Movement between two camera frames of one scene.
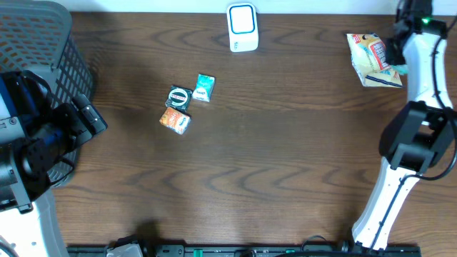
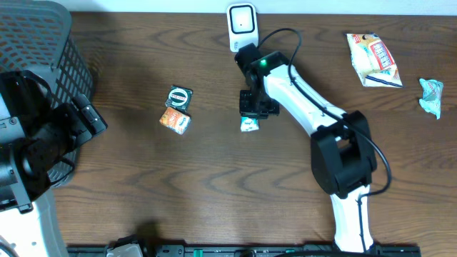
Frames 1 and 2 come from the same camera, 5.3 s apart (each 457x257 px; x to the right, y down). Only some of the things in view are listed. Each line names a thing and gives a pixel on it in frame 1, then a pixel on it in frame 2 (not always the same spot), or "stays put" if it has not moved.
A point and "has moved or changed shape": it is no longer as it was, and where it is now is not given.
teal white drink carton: x=203 y=89 → x=248 y=124
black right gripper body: x=393 y=48 → x=255 y=103
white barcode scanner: x=243 y=26 stays put
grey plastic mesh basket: x=37 y=36 stays put
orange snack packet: x=176 y=120 stays put
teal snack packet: x=402 y=69 has moved or changed shape
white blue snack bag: x=369 y=58 stays put
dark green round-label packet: x=178 y=98 stays put
